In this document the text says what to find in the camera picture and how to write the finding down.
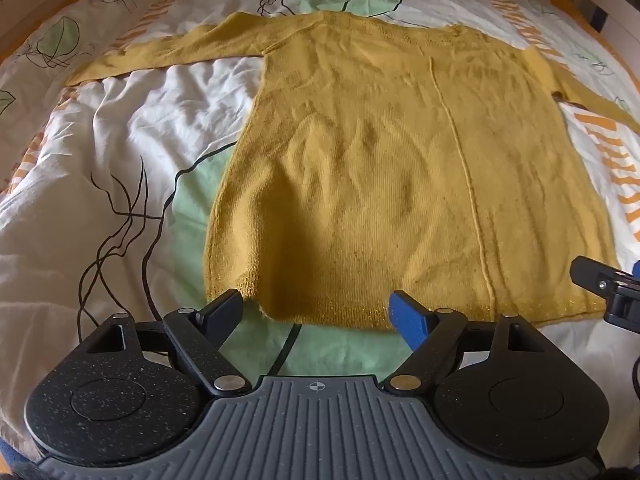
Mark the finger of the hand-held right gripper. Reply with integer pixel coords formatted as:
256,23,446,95
570,255,640,329

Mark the wooden bed board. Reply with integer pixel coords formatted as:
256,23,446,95
0,0,68,58

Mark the white bed frame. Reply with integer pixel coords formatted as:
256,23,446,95
575,0,640,63

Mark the white leaf-print duvet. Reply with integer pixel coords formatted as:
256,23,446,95
0,0,640,376

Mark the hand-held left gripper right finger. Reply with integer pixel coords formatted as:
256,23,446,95
382,289,544,395

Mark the yellow knit sweater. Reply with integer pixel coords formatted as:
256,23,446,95
67,10,640,332

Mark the orange bed sheet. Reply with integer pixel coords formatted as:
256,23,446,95
542,0,608,38

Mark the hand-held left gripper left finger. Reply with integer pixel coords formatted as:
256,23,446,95
77,288,252,395

